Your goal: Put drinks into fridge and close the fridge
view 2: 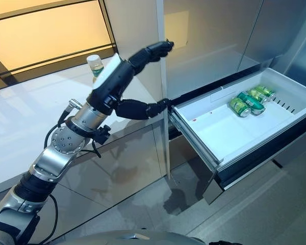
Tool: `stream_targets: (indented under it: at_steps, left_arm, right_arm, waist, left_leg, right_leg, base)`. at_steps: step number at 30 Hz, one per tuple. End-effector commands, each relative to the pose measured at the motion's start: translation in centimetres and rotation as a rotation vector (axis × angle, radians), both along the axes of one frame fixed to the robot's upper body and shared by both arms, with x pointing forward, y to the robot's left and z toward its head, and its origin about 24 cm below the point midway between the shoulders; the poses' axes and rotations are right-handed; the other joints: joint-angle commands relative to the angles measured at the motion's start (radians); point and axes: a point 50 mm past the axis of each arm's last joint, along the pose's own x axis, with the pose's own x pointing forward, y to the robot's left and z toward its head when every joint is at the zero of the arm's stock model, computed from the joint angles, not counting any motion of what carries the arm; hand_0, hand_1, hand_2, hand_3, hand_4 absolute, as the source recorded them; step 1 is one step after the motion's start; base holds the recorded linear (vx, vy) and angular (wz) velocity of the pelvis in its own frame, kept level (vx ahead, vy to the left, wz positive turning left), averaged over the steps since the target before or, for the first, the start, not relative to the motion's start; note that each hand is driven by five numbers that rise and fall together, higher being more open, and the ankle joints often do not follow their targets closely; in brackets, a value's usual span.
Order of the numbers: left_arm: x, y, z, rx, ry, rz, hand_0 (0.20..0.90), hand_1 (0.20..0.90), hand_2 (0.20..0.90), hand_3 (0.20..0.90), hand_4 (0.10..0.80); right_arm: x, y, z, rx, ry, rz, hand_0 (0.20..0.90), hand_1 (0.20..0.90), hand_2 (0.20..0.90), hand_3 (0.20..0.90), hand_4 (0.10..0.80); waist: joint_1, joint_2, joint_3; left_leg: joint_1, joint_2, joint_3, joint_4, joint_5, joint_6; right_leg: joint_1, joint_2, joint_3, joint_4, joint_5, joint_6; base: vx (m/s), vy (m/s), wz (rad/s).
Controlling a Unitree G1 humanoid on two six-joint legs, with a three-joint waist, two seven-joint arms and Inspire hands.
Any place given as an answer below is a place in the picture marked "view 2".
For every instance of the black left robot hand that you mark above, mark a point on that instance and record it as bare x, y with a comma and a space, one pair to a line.
109, 84

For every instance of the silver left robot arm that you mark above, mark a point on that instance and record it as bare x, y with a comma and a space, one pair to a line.
63, 143

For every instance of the stainless steel fridge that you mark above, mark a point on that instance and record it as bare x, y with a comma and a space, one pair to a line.
209, 38

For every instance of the white fridge drawer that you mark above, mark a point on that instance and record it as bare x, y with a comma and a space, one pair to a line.
219, 132

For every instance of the clear bottle white cap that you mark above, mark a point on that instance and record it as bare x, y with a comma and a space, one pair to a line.
95, 67

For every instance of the glossy grey counter cabinet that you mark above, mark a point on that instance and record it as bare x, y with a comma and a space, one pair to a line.
104, 163

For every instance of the lit yellow black-framed panel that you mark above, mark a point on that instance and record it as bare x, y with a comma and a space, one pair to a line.
40, 33

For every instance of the green drink can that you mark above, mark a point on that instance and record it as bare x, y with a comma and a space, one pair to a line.
239, 106
252, 103
266, 92
257, 95

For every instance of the grey robot torso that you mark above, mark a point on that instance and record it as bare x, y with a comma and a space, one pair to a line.
142, 234

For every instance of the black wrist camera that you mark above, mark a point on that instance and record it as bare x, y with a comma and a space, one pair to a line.
102, 134

